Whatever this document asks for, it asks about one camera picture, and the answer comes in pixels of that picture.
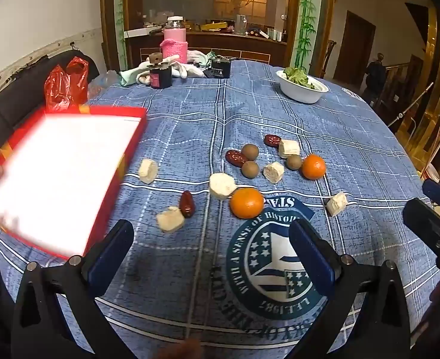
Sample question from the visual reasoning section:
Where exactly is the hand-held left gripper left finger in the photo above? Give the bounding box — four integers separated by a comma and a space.
10, 219, 136, 359

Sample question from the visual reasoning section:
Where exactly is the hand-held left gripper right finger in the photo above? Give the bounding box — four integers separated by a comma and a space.
288, 219, 411, 359

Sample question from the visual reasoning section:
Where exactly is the peeled sugarcane chunk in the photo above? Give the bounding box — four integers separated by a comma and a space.
209, 172, 238, 200
263, 162, 284, 184
156, 206, 185, 233
138, 158, 158, 185
278, 139, 301, 159
326, 191, 348, 217

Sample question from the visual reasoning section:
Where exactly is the orange tangerine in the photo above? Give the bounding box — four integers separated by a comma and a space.
301, 154, 327, 180
230, 187, 264, 219

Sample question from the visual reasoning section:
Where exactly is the red gift box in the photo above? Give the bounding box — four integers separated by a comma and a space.
0, 105, 148, 259

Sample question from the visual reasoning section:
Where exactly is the mop stick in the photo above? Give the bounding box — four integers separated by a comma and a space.
386, 82, 435, 128

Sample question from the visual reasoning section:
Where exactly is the blue plaid tablecloth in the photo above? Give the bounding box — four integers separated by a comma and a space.
0, 60, 440, 359

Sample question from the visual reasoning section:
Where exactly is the white bowl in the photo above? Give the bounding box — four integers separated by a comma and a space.
276, 68, 329, 104

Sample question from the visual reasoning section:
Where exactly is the brown wooden door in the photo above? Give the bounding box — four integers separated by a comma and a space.
340, 10, 377, 83

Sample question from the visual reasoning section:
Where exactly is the clear plastic bag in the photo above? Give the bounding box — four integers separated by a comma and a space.
89, 70, 119, 98

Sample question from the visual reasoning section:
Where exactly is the red plastic bag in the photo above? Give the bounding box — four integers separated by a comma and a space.
44, 57, 89, 112

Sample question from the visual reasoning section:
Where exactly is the wooden chair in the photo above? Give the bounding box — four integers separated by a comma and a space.
319, 40, 336, 79

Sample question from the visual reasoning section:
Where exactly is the black leather sofa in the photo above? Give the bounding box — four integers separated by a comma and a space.
0, 54, 101, 154

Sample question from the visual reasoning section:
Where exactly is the green lettuce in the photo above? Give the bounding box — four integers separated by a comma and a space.
283, 66, 316, 89

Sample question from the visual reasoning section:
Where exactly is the mint green cloth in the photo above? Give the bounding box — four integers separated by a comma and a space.
120, 66, 149, 86

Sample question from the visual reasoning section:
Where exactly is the black canister with pink label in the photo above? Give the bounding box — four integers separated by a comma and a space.
149, 63, 173, 89

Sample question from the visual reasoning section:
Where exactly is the white cotton glove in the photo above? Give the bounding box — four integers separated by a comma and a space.
137, 55, 205, 85

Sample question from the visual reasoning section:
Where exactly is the black cup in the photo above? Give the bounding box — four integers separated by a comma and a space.
210, 57, 232, 79

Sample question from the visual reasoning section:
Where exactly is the white and green cloth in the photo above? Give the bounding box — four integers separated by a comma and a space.
188, 49, 218, 64

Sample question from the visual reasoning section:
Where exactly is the bottle with pink knit sleeve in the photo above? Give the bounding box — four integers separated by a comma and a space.
160, 16, 188, 64

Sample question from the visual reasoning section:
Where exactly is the wooden glass partition cabinet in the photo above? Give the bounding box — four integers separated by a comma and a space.
101, 0, 336, 79

